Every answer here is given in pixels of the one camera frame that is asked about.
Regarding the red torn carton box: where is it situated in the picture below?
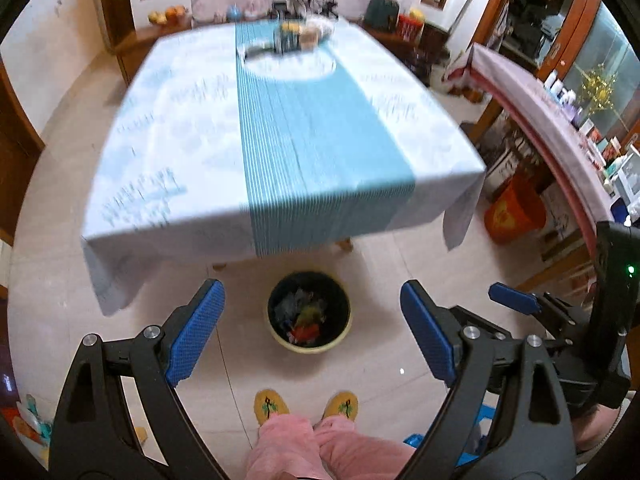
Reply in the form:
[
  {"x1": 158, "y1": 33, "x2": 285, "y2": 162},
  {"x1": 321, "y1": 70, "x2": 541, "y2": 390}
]
[{"x1": 288, "y1": 323, "x2": 320, "y2": 347}]

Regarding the green yellow snack bag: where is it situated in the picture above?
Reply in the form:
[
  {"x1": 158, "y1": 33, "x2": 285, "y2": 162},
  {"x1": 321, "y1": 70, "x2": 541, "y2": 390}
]
[{"x1": 295, "y1": 301, "x2": 324, "y2": 327}]

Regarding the yellow round trash bin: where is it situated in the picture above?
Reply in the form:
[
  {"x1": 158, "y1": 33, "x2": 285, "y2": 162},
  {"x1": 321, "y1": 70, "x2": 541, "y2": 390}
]
[{"x1": 265, "y1": 271, "x2": 352, "y2": 356}]

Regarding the person's right hand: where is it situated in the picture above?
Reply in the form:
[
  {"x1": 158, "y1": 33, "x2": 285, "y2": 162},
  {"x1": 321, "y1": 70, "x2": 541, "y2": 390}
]
[{"x1": 572, "y1": 404, "x2": 622, "y2": 452}]

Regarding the blue plastic stool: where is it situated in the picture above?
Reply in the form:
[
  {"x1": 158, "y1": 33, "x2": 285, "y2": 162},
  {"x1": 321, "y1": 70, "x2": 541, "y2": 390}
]
[{"x1": 403, "y1": 404, "x2": 497, "y2": 467}]

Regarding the left yellow slipper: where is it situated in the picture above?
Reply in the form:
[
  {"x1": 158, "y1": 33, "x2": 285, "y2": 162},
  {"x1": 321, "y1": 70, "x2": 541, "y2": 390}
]
[{"x1": 254, "y1": 389, "x2": 290, "y2": 427}]

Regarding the yellow slipper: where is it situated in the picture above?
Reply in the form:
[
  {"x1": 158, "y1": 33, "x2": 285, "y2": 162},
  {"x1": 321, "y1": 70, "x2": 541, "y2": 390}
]
[
  {"x1": 322, "y1": 391, "x2": 359, "y2": 422},
  {"x1": 254, "y1": 389, "x2": 290, "y2": 427}
]

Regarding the right yellow slipper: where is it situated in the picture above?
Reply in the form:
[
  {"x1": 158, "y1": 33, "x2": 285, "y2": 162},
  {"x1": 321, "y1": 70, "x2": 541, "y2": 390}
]
[{"x1": 322, "y1": 391, "x2": 359, "y2": 422}]

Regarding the left pink trouser leg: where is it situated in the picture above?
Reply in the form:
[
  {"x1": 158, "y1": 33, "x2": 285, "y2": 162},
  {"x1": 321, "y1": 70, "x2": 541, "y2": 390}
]
[{"x1": 245, "y1": 414, "x2": 330, "y2": 479}]

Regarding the pink trouser leg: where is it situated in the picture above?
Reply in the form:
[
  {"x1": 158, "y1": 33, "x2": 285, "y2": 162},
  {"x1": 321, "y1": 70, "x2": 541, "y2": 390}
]
[
  {"x1": 314, "y1": 415, "x2": 414, "y2": 480},
  {"x1": 245, "y1": 414, "x2": 330, "y2": 479}
]

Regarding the right pink trouser leg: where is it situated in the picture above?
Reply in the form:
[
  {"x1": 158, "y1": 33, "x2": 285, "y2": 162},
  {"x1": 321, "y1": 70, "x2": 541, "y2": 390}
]
[{"x1": 314, "y1": 415, "x2": 414, "y2": 480}]

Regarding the white patterned tablecloth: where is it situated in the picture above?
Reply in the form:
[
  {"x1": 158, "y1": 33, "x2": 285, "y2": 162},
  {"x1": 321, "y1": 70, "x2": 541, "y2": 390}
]
[{"x1": 81, "y1": 21, "x2": 485, "y2": 316}]

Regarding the pink cloth side table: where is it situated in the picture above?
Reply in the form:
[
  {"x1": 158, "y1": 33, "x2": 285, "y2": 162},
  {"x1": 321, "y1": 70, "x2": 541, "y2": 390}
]
[{"x1": 442, "y1": 44, "x2": 613, "y2": 256}]

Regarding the teal striped table runner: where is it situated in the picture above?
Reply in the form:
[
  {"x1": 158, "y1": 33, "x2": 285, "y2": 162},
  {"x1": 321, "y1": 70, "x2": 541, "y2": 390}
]
[{"x1": 235, "y1": 22, "x2": 416, "y2": 256}]

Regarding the red mesh basket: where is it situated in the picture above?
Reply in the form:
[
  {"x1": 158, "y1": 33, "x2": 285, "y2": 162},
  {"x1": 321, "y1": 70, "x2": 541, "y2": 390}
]
[{"x1": 395, "y1": 14, "x2": 424, "y2": 44}]

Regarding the beige small carton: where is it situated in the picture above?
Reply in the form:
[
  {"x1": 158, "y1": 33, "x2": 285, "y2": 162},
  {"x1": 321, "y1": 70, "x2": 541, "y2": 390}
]
[{"x1": 298, "y1": 26, "x2": 321, "y2": 51}]

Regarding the dark green appliance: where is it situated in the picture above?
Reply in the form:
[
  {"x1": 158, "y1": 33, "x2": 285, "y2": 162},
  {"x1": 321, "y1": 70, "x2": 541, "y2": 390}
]
[{"x1": 363, "y1": 0, "x2": 399, "y2": 32}]

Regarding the clear plastic cup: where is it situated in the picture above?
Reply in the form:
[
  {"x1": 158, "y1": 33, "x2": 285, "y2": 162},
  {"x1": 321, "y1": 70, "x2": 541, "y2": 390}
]
[{"x1": 305, "y1": 14, "x2": 335, "y2": 44}]

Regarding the dark green packet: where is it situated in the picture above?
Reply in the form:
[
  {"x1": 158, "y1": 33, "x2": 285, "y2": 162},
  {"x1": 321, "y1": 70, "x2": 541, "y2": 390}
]
[{"x1": 273, "y1": 28, "x2": 300, "y2": 55}]

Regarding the fruit bowl with oranges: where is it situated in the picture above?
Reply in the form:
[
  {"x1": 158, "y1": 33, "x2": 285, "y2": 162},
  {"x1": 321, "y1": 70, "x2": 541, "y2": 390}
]
[{"x1": 148, "y1": 6, "x2": 189, "y2": 27}]

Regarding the yellow orange packet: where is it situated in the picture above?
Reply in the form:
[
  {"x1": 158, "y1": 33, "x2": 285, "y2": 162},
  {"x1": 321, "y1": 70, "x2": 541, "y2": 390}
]
[{"x1": 280, "y1": 21, "x2": 300, "y2": 34}]

